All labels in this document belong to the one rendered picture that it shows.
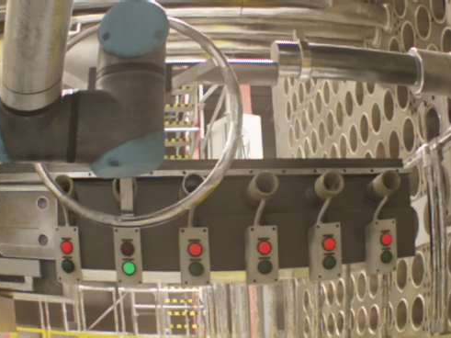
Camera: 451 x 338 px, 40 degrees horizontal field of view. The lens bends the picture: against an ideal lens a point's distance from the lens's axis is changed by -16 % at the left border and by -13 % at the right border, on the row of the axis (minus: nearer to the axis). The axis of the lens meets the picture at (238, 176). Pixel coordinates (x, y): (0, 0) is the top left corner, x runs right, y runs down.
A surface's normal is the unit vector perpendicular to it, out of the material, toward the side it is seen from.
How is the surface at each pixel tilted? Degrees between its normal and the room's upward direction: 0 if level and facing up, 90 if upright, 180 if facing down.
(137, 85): 90
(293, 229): 90
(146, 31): 85
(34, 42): 147
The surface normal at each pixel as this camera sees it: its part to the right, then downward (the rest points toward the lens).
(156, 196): 0.15, -0.22
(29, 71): 0.21, 0.70
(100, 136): 0.26, 0.34
